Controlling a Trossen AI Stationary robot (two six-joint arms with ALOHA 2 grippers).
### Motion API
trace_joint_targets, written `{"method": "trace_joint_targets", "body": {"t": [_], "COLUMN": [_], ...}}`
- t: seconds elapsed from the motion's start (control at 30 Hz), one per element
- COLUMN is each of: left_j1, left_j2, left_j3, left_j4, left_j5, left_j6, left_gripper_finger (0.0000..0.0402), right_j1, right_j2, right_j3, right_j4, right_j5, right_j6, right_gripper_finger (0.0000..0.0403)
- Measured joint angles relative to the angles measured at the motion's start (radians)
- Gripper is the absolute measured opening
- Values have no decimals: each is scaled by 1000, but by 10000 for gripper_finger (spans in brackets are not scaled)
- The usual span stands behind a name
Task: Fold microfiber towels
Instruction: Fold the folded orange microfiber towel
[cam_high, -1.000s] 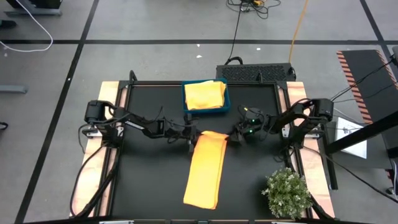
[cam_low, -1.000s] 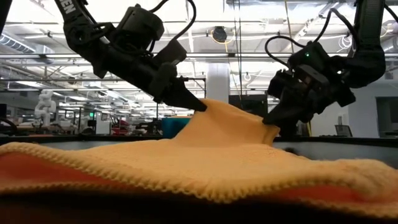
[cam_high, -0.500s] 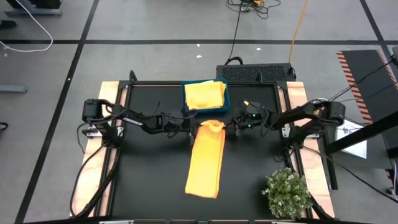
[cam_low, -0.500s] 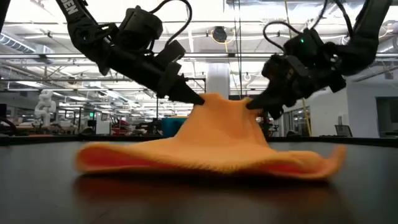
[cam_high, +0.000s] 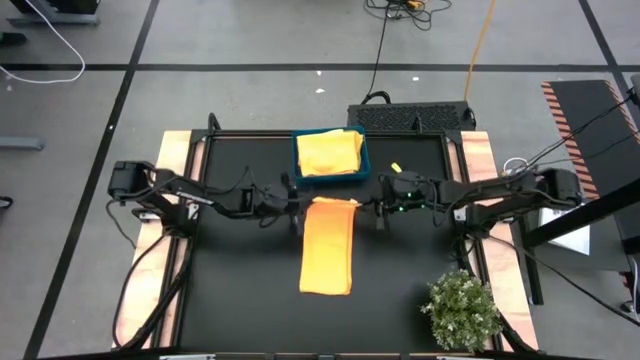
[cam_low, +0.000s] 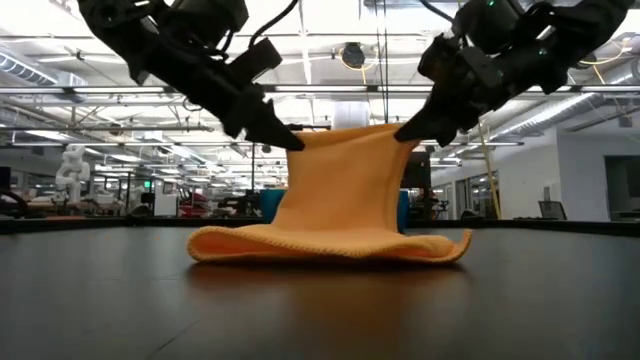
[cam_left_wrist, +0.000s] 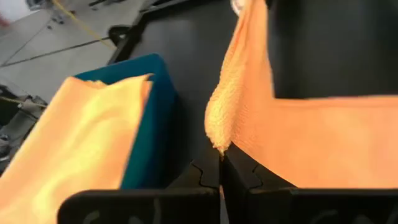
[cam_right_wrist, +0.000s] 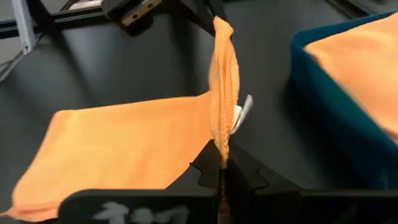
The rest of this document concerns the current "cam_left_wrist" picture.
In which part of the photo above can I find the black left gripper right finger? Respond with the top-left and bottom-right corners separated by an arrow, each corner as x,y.
221,142 -> 398,224

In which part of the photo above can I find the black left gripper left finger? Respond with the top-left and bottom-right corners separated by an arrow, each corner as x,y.
57,145 -> 221,224

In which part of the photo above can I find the orange microfiber towel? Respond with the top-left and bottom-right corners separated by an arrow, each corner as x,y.
204,0 -> 398,189
0,73 -> 154,224

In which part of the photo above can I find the blue plastic bin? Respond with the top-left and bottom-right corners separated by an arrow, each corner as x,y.
73,53 -> 180,190

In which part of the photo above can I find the black table corner bracket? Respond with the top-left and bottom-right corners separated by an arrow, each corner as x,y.
108,25 -> 132,45

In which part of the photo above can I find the yellow hanging cord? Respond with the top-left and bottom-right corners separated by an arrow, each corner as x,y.
51,0 -> 116,50

